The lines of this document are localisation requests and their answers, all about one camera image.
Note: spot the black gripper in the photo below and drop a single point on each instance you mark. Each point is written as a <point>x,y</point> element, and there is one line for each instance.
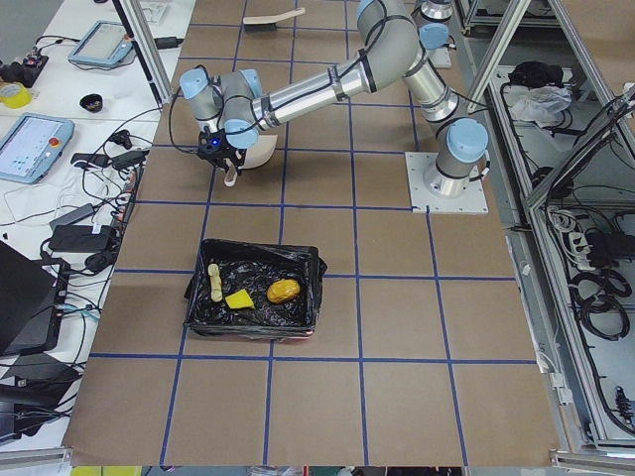
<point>221,155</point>

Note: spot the beige plastic dustpan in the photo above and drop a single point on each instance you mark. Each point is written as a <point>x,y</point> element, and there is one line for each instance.
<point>252,158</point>

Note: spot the beige croissant piece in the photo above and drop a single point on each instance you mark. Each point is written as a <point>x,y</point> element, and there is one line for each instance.
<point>215,282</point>

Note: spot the green yellow sponge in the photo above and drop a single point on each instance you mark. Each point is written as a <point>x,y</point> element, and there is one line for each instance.
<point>239,300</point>

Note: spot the yellow potato-like bread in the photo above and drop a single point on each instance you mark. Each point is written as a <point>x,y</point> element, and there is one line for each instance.
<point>283,291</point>

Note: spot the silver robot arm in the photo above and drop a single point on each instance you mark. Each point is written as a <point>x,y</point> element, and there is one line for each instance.
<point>436,11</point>
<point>232,110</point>

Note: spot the bin with black bag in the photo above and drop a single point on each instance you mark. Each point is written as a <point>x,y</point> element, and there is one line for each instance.
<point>255,267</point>

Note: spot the black power strip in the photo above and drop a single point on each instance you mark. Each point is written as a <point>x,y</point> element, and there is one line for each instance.
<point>125,201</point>

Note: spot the blue teach pendant far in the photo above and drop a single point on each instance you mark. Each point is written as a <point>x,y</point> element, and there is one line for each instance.
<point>105,46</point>

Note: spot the blue teach pendant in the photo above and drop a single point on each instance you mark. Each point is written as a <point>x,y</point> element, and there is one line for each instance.
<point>32,146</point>
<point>105,46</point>

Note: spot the blue teach pendant near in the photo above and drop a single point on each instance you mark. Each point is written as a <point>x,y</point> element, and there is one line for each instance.
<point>32,146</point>

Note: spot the yellow tape roll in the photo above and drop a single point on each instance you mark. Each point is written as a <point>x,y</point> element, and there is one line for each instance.
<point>14,95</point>

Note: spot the black laptop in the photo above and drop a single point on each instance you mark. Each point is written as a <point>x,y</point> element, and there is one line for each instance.
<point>32,293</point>

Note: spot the crumpled white cloth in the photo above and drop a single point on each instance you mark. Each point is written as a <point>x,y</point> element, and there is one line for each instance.
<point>545,105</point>

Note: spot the aluminium frame post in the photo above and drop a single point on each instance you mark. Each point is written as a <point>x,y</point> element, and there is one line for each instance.
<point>134,22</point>

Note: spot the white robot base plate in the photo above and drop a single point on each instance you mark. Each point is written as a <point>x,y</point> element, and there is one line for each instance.
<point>431,192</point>

